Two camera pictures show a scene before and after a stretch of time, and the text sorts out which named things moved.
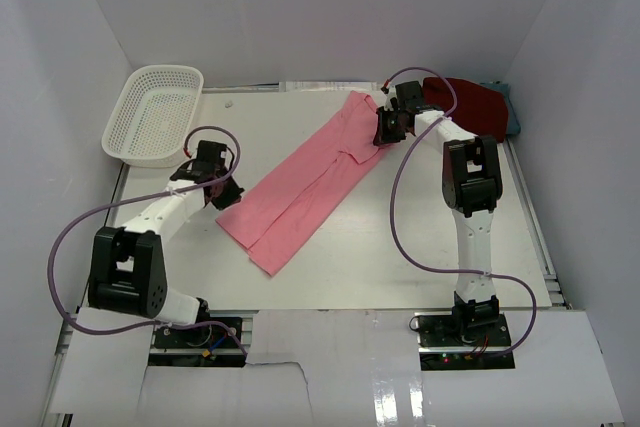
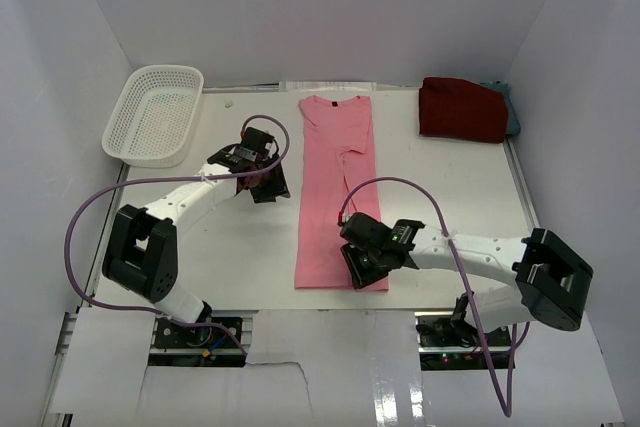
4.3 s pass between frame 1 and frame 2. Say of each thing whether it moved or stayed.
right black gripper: moved
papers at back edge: stayed
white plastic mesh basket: stayed
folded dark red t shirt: stayed
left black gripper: moved
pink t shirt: moved
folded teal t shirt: stayed
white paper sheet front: stayed
